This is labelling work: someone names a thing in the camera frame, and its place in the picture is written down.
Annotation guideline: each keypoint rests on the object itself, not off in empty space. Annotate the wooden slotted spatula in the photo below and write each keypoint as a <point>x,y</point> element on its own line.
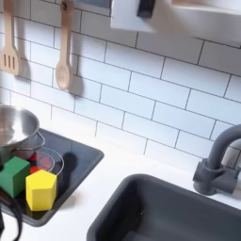
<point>9,59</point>

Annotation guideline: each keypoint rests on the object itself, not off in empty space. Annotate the dark grey sink basin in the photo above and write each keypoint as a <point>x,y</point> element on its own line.
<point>169,213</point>

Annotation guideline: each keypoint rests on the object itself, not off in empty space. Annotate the steel pot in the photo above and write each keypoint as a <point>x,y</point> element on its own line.
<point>15,127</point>

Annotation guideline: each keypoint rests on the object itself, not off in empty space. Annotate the green cube block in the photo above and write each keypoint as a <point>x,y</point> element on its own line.
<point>13,176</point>

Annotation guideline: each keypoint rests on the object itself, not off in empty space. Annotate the white microwave door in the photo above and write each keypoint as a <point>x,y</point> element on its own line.
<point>125,15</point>

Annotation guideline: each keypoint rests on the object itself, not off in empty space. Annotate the yellow pentagon block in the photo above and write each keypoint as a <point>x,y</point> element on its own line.
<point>40,190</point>

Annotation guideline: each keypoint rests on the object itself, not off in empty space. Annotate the dark grey tap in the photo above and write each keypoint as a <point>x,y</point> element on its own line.
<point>216,169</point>

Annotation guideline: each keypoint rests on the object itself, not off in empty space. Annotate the wooden spoon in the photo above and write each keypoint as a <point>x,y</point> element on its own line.
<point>64,70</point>

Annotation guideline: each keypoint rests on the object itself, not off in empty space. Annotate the black stove top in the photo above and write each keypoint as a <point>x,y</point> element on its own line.
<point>75,157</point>

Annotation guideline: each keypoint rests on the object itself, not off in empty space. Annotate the white microwave body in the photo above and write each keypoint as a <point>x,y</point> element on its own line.
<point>200,19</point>

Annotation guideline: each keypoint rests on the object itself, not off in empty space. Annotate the glass pot lid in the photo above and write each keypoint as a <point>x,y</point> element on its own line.
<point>51,161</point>

